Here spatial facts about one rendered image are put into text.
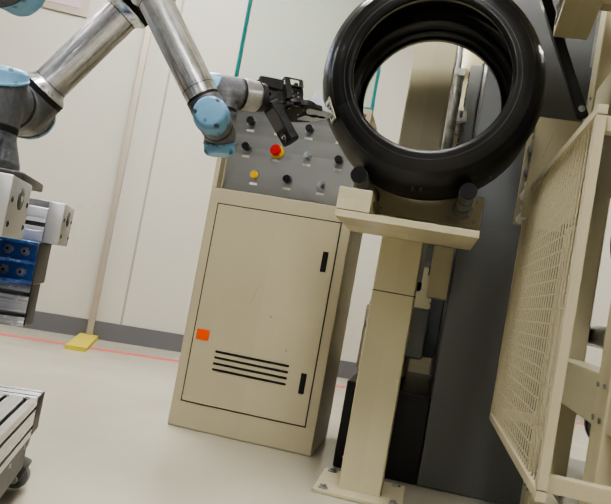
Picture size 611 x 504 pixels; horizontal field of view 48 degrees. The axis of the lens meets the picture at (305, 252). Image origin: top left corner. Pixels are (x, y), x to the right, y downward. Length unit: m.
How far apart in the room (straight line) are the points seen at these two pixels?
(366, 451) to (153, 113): 3.29
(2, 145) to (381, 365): 1.22
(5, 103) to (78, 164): 3.29
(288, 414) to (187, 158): 2.70
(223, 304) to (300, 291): 0.29
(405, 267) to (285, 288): 0.56
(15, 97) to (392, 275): 1.16
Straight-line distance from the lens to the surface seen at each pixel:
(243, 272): 2.56
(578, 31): 2.21
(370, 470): 2.19
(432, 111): 2.21
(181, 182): 4.85
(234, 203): 2.60
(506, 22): 1.88
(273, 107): 1.71
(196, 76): 1.54
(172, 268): 4.82
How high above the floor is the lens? 0.59
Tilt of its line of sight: 3 degrees up
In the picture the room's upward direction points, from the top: 10 degrees clockwise
